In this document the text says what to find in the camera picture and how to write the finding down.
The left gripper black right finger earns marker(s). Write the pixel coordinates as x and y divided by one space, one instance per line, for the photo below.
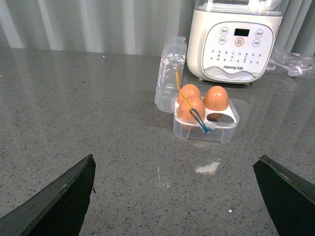
290 199

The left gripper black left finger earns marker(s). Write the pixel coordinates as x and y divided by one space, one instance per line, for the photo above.
57 210

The clear plastic egg box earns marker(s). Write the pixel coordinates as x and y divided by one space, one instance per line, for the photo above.
209 116

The brown egg back right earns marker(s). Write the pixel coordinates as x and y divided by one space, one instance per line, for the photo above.
216 99

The brown egg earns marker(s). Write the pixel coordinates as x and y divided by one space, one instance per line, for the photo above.
189 90
184 115
216 99

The brown egg front left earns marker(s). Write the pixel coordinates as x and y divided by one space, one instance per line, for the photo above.
184 115

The brown egg back left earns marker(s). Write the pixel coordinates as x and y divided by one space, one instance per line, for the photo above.
189 90

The blue rubber band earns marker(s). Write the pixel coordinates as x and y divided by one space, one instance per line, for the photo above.
196 115

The clear plastic bag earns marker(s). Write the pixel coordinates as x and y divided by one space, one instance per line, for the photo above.
294 64

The yellow rubber band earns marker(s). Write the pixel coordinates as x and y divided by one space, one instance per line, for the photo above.
179 88

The white Joyoung soymilk maker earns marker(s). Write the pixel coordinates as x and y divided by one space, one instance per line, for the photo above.
231 40

